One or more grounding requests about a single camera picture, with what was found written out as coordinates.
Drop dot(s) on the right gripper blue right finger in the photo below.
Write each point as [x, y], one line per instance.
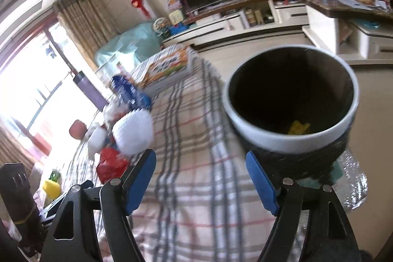
[268, 190]

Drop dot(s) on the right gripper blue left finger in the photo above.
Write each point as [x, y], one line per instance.
[137, 180]

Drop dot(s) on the yellow snack wrapper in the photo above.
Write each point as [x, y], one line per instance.
[298, 129]

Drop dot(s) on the black white trash bin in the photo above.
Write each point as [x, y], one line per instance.
[266, 93]

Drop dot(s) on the red snack bag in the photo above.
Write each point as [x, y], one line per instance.
[111, 165]

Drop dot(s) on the yellow toy block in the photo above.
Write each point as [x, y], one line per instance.
[52, 189]

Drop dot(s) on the plaid tablecloth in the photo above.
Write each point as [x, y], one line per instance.
[201, 204]

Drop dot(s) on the red apple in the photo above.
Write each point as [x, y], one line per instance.
[78, 130]

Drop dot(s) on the blue crumpled plastic bag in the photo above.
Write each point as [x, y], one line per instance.
[130, 94]

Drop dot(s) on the silver foil mat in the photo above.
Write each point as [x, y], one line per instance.
[349, 181]

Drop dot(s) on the purple thermos bottle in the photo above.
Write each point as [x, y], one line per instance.
[90, 91]

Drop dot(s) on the teal covered bundle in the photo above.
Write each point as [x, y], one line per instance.
[132, 47]

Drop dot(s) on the white TV cabinet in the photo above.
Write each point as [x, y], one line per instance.
[285, 18]

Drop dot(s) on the beige curtain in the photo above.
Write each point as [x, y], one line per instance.
[88, 24]

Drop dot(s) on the cluttered coffee table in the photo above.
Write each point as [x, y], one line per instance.
[358, 31]

